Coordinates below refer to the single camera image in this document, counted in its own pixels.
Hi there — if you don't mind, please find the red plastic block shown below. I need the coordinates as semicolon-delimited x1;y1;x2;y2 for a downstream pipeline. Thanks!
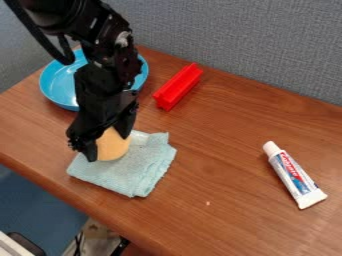
153;63;204;111

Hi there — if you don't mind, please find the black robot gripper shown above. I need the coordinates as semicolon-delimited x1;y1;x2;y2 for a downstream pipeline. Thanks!
66;64;138;162

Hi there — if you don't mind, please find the yellow egg-shaped ball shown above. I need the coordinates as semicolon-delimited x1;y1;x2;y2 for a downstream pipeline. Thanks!
97;128;131;161

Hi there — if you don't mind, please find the light blue folded cloth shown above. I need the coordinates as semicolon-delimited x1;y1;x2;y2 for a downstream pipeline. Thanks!
67;131;177;198

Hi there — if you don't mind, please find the black cable under table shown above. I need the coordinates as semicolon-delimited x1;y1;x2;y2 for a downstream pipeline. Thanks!
73;231;86;256

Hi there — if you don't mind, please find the blue plastic plate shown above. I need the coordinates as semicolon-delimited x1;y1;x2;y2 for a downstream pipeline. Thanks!
41;49;149;111

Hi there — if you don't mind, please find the white toothpaste tube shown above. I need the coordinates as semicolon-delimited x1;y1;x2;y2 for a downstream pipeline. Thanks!
264;141;328;210

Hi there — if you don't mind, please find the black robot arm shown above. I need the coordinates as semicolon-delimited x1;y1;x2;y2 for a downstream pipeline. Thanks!
5;0;143;162

